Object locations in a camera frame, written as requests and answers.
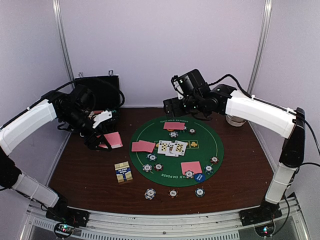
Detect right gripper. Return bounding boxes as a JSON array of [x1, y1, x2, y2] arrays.
[[163, 95, 203, 119]]

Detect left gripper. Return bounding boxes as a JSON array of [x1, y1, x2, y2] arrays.
[[61, 107, 112, 151]]

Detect pink playing card deck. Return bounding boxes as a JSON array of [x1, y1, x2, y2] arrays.
[[104, 132, 123, 149]]

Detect blue white chips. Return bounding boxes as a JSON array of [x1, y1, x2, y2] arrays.
[[169, 131, 179, 138], [184, 170, 195, 179], [142, 163, 153, 173]]

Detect single dealt pink card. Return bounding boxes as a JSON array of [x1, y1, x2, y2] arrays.
[[131, 141, 144, 152]]

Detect face up spade card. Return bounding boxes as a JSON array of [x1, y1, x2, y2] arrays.
[[157, 140, 172, 154]]

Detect blue round button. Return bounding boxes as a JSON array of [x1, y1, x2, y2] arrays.
[[194, 173, 206, 183]]

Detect blue white chip stack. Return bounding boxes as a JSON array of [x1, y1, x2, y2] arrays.
[[144, 188, 156, 200]]

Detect green blue chip stack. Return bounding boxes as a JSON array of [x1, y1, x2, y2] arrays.
[[195, 187, 205, 198]]

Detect brown chip stack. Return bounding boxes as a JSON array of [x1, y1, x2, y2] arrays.
[[168, 189, 178, 198]]

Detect face up king card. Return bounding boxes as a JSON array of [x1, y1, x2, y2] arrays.
[[165, 142, 179, 157]]

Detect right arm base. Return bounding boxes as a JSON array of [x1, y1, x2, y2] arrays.
[[239, 206, 283, 227]]

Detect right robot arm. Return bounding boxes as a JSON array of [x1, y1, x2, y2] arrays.
[[163, 69, 320, 221]]

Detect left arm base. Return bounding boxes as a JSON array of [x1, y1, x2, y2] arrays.
[[45, 207, 90, 228]]

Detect white saucer dish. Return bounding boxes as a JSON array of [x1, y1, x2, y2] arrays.
[[225, 115, 247, 128]]

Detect black poker case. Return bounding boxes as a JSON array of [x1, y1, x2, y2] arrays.
[[74, 75, 122, 111]]

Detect clear card box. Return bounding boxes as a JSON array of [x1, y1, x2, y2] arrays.
[[114, 161, 133, 183]]

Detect round green poker mat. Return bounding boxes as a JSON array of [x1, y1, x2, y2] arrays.
[[129, 116, 224, 188]]

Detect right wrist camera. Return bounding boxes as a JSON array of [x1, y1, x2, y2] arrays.
[[170, 69, 211, 100]]

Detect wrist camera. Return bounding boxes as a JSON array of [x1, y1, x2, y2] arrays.
[[69, 84, 96, 111], [170, 69, 211, 100]]

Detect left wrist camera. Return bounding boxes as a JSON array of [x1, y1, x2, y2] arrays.
[[69, 84, 96, 111]]

